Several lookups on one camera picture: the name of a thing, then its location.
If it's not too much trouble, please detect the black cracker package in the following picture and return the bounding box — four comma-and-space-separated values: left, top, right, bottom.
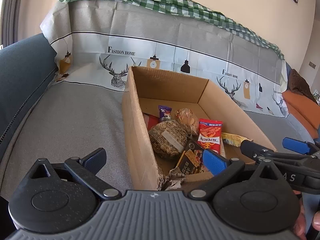
167, 140, 213, 183

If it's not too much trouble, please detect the person right hand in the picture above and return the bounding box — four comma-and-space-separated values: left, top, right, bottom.
293, 190, 319, 239

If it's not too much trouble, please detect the brown cardboard box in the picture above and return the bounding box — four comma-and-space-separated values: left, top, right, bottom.
121, 65, 277, 191

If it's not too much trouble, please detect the grey deer print sofa cover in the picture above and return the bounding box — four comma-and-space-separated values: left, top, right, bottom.
1, 0, 313, 199

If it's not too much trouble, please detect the orange sofa cushion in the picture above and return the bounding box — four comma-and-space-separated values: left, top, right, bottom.
282, 90, 320, 139

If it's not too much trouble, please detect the purple cartoon snack packet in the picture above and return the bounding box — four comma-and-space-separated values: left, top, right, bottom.
158, 105, 172, 122

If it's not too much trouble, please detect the grey curtain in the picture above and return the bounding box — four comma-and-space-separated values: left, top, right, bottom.
1, 0, 21, 48

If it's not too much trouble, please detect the round rice cake bag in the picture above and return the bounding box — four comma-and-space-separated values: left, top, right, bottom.
148, 120, 188, 160

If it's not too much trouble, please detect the brown blanket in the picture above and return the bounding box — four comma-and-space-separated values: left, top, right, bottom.
287, 69, 317, 103

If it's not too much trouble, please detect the plain red snack packet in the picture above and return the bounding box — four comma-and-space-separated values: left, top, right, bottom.
143, 113, 159, 131

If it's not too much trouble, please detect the red shrimp snack packet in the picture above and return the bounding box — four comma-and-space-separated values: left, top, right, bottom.
197, 119, 223, 155

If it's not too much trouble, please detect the yellow snack packet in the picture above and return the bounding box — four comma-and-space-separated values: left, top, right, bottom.
221, 133, 251, 147

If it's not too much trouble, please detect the clear bag of biscuits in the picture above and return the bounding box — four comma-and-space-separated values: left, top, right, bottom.
175, 108, 199, 135

